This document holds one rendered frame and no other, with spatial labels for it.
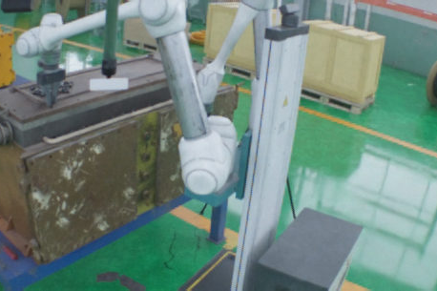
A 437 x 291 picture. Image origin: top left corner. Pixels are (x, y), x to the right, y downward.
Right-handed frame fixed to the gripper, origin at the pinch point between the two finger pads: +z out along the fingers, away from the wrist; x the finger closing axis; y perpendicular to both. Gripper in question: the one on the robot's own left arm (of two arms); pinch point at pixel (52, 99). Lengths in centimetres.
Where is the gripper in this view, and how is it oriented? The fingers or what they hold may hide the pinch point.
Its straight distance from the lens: 198.0
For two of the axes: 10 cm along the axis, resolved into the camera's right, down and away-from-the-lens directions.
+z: -1.0, 9.1, 4.0
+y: 8.0, 3.1, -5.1
